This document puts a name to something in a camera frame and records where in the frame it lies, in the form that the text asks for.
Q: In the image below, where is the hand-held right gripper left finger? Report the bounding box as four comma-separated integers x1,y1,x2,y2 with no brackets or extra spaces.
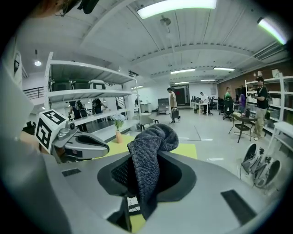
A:
43,153,138,234

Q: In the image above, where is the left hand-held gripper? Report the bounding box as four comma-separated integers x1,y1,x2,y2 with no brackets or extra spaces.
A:
35,109,110,164

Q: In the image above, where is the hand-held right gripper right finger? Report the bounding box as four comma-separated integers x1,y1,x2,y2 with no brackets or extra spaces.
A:
137,150,284,234

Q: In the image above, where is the dark blue cloth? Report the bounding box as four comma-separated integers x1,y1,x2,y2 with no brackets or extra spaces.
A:
127,123,179,221

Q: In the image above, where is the person's left forearm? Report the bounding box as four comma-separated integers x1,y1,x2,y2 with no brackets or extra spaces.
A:
19,130,43,154

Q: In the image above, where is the pale blue flower bunch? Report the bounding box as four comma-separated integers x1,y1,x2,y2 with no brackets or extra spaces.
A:
110,113,126,132

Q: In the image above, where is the white metal shelving rack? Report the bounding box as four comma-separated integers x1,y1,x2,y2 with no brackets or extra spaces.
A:
44,52,141,142
244,72,293,153

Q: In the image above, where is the table with green tablecloth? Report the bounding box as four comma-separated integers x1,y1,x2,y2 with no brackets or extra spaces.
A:
106,134,198,234

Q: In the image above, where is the grey chair with black legs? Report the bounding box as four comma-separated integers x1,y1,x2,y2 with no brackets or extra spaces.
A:
138,113,161,132

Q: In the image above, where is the grey white case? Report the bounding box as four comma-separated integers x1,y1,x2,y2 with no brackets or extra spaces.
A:
88,79,106,90

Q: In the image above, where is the dark green case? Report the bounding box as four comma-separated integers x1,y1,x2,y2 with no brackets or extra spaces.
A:
71,80,90,90
50,79,72,92

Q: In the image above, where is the grey cabinet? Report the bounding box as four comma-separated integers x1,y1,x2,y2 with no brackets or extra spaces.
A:
157,97,171,115

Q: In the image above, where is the dark folding table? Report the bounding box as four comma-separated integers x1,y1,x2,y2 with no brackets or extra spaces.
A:
228,112,259,144

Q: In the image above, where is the white office desk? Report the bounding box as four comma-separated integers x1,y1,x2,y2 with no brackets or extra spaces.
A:
190,101,210,115

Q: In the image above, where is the black office chair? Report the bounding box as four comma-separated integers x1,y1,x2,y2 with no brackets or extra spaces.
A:
222,97,234,122
208,96,218,116

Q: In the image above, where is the pendant lamp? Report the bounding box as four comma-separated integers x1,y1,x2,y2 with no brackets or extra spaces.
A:
34,49,42,67

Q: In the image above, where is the black double door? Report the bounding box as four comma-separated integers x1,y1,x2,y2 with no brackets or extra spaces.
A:
173,84,190,106

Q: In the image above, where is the white table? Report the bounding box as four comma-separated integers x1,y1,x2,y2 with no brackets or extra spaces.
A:
266,121,293,154

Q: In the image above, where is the stack of clear storage bins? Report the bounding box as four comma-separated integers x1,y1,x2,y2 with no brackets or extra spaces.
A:
247,100,281,121

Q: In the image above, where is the round ceiling fixture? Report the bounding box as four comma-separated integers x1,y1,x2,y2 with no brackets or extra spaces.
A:
159,15,172,26

